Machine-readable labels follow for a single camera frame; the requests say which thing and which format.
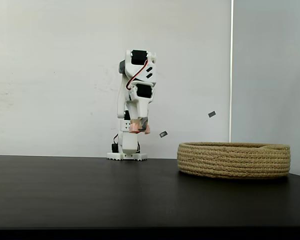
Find pink lego block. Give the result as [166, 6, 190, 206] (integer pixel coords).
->
[128, 123, 152, 135]

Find red white servo cable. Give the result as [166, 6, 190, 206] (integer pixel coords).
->
[125, 58, 150, 91]

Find woven rope basket tray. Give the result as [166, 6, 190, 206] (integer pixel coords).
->
[177, 141, 291, 180]

